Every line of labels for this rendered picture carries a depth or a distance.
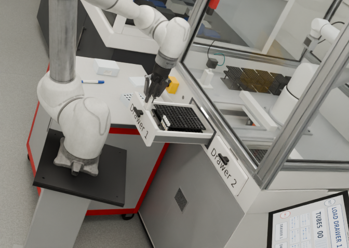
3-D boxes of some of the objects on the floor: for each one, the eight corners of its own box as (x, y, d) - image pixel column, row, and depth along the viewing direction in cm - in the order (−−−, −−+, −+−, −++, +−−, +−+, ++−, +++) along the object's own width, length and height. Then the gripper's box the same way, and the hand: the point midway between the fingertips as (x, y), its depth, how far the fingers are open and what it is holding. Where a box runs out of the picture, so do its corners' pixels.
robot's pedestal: (-2, 295, 222) (34, 175, 185) (13, 245, 247) (47, 130, 210) (62, 307, 229) (109, 193, 192) (70, 257, 255) (113, 148, 217)
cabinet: (178, 323, 246) (246, 216, 207) (118, 182, 318) (160, 82, 279) (309, 299, 296) (384, 208, 257) (231, 182, 368) (281, 97, 328)
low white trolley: (38, 230, 261) (75, 120, 224) (21, 154, 305) (49, 52, 267) (134, 225, 292) (180, 127, 254) (105, 157, 335) (141, 64, 298)
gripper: (153, 67, 201) (135, 112, 213) (180, 70, 208) (161, 114, 219) (147, 57, 206) (130, 102, 218) (173, 61, 213) (155, 104, 225)
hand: (148, 102), depth 217 cm, fingers closed
